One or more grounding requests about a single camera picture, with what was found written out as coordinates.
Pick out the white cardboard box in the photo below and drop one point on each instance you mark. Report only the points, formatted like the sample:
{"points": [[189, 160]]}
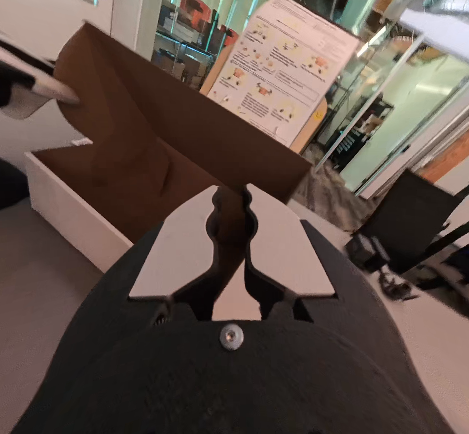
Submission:
{"points": [[128, 129]]}

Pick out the printed instruction poster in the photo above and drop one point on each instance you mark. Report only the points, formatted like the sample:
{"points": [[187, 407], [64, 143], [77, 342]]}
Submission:
{"points": [[285, 60]]}

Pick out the black box-shaped device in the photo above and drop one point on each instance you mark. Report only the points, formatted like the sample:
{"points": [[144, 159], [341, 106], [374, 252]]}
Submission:
{"points": [[366, 252]]}

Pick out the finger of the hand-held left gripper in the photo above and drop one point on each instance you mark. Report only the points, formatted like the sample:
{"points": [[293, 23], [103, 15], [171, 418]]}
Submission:
{"points": [[47, 82], [27, 106]]}

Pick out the small black clamp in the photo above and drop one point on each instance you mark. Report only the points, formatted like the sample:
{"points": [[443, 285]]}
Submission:
{"points": [[394, 289]]}

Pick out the storage shelf with boxes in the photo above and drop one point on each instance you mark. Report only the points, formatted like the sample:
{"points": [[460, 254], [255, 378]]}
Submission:
{"points": [[190, 30]]}

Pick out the black office chair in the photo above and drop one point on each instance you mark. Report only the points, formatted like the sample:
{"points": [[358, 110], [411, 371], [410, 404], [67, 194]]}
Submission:
{"points": [[410, 214]]}

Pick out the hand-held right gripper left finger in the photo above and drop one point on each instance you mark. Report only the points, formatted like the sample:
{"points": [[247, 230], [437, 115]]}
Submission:
{"points": [[172, 258]]}

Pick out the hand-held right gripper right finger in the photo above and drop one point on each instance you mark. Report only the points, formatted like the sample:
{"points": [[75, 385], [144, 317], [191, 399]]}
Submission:
{"points": [[289, 254]]}

